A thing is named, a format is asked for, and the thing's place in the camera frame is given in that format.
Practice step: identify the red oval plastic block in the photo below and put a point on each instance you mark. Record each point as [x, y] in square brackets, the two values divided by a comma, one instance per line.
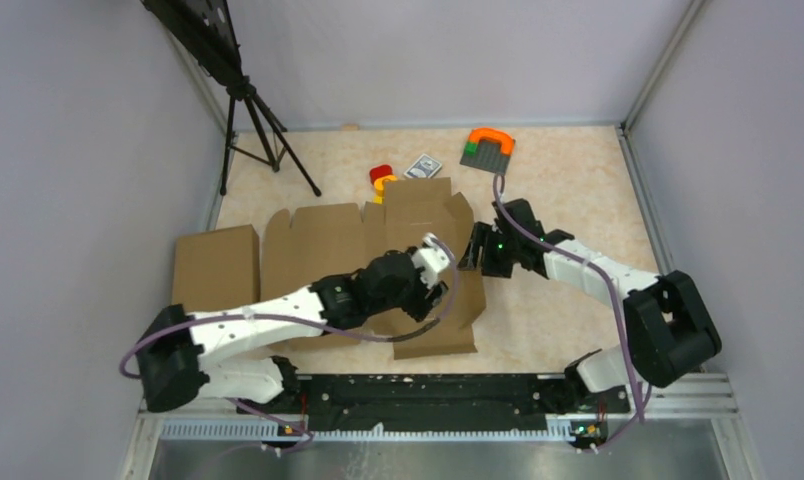
[379, 172]

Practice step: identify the small folded cardboard box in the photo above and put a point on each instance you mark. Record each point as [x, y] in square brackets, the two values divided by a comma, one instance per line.
[217, 270]

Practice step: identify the black tripod stand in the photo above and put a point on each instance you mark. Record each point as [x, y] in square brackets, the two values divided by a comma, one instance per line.
[206, 30]

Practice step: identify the grey lego base plate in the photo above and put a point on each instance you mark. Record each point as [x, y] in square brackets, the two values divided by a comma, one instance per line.
[487, 158]

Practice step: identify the large cardboard box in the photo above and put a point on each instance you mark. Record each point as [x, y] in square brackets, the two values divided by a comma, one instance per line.
[307, 244]

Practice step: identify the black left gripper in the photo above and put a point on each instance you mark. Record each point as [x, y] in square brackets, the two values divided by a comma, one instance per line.
[419, 307]

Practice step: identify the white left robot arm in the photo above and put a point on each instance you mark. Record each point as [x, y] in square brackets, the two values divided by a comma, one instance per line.
[182, 356]

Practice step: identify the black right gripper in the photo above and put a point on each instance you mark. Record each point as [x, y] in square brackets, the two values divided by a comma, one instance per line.
[482, 236]

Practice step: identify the aluminium front rail frame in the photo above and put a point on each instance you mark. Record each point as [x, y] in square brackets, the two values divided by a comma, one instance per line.
[695, 396]

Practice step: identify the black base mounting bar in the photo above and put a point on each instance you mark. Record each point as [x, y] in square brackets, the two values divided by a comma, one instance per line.
[435, 403]

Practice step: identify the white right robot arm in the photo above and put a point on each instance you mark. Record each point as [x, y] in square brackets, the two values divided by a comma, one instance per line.
[664, 327]

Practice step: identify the yellow oval toy block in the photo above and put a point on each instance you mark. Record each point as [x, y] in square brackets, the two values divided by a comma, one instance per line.
[380, 184]

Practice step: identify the blue playing card box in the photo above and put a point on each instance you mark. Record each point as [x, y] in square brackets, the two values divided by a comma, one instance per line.
[424, 167]

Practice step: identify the orange arch toy block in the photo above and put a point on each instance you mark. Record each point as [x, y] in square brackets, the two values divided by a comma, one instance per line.
[505, 142]

